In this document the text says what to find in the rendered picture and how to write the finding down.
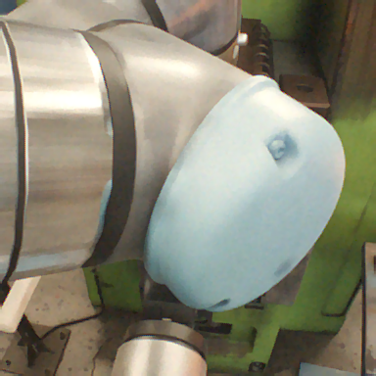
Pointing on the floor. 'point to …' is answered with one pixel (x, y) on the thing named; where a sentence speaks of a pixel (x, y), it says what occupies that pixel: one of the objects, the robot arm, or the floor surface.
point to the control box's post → (21, 319)
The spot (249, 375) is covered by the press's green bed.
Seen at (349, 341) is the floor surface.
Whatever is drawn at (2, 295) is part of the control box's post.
